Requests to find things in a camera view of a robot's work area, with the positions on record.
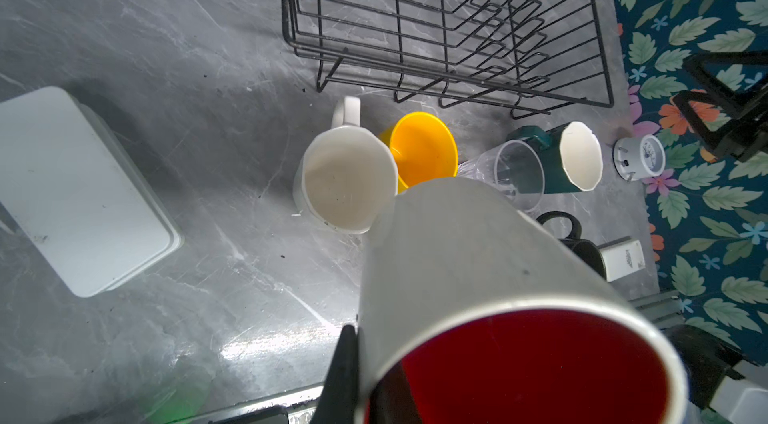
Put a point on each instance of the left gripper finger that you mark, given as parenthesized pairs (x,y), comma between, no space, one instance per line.
(339,397)

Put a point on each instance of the white mug red interior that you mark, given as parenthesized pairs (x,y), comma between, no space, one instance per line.
(494,320)

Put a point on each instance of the cream white octagonal mug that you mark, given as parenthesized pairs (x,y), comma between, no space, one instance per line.
(346,175)

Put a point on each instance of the yellow plastic mug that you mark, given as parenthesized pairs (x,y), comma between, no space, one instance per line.
(423,148)

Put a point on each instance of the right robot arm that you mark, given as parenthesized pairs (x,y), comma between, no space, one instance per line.
(731,125)

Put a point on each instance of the small white alarm clock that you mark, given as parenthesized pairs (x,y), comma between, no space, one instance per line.
(639,157)

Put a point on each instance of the green mug white interior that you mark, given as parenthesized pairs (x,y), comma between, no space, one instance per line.
(570,155)

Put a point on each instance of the white box right side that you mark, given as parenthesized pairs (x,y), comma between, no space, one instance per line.
(622,259)

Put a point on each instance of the white box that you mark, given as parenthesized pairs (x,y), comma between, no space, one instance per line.
(622,259)
(71,187)

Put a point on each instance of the black mug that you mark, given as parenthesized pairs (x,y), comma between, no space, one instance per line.
(586,250)

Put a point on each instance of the clear glass cup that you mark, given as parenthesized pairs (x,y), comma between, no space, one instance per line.
(512,168)

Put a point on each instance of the white box left side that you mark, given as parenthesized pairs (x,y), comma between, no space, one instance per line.
(71,187)

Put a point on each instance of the black wire dish rack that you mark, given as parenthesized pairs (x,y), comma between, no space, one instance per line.
(530,57)

